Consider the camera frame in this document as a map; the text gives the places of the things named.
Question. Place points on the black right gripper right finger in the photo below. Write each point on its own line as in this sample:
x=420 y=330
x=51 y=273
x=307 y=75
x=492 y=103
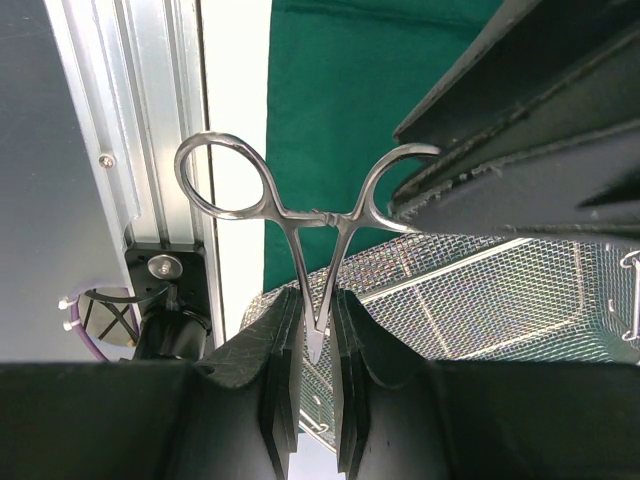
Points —
x=399 y=415

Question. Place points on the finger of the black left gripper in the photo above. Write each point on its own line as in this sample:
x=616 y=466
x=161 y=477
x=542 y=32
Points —
x=520 y=50
x=586 y=187

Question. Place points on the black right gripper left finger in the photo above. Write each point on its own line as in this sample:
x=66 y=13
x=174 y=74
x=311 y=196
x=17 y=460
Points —
x=232 y=415

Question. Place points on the metal wire mesh tray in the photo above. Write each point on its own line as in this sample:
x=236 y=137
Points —
x=471 y=297

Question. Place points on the dark green surgical cloth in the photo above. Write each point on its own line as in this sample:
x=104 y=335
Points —
x=342 y=76

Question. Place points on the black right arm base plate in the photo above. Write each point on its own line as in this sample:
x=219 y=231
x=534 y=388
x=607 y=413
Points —
x=171 y=291

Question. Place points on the aluminium front frame rail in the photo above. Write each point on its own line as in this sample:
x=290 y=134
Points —
x=136 y=74

